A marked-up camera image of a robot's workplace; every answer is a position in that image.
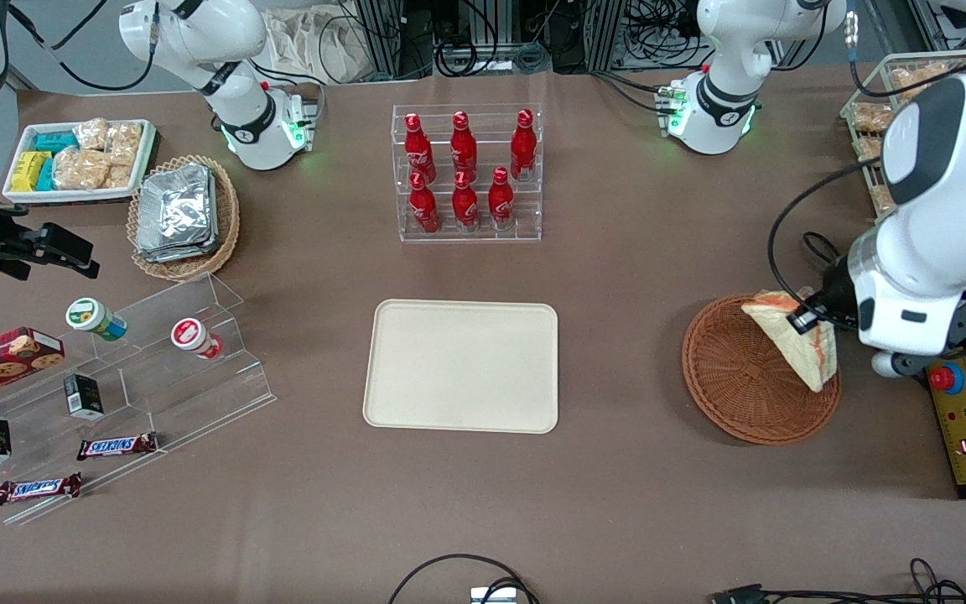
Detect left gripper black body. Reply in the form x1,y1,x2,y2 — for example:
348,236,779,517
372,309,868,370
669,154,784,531
822,255,863,333

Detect triangular sandwich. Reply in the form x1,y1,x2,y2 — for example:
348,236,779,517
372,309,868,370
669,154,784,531
740,289,839,394

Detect white rectangular snack tray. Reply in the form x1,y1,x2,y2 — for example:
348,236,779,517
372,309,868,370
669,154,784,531
2,118,158,206

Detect round brown wicker basket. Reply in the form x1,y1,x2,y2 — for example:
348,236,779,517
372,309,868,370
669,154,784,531
682,293,843,445

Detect oval tan wicker basket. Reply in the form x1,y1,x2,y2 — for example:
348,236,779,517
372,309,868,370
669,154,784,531
126,154,242,282

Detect cream rectangular tray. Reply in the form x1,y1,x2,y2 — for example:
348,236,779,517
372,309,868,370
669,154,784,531
363,299,560,435

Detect green lid cup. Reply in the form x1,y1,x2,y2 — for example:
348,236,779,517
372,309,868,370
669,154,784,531
65,298,128,342

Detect yellow snack pack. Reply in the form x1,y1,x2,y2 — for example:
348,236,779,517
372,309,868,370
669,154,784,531
10,151,53,193

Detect silver foil pouch stack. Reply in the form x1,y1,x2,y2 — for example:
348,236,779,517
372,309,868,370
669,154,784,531
134,163,221,263

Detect red lid cup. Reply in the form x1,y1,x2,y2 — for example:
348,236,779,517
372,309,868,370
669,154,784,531
170,317,225,362

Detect clear acrylic stepped display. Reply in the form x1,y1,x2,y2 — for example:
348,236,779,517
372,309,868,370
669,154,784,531
0,273,278,528

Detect Snickers chocolate bar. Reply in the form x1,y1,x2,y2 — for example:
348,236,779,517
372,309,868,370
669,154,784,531
0,473,84,507
76,433,159,462

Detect beige cloth bag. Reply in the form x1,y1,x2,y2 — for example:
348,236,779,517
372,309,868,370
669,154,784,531
261,7,367,86

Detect red cola bottle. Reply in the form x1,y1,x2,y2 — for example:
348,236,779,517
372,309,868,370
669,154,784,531
408,171,443,235
451,170,481,232
403,112,439,182
449,110,480,179
487,166,517,231
510,108,539,182

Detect clear acrylic bottle rack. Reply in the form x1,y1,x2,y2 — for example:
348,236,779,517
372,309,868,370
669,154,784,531
392,103,545,245

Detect black power cable with plug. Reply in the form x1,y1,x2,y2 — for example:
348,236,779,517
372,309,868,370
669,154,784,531
801,230,843,271

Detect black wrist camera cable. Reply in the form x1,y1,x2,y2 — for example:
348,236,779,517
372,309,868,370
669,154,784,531
766,8,966,313

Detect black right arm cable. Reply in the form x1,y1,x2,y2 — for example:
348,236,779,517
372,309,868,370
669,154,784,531
7,0,158,94

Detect white wire rack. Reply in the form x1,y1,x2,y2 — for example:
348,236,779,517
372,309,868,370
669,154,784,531
839,50,966,216

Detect black cable with connector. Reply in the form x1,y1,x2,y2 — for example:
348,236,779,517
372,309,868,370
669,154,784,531
707,557,966,604

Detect black left base cables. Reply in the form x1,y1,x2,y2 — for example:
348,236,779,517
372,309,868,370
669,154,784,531
590,70,678,116

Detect aluminium frame post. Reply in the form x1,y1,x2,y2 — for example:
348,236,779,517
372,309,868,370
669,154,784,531
590,0,628,73
357,0,405,78

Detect black looped cable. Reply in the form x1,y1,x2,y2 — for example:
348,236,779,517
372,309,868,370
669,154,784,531
388,553,539,604

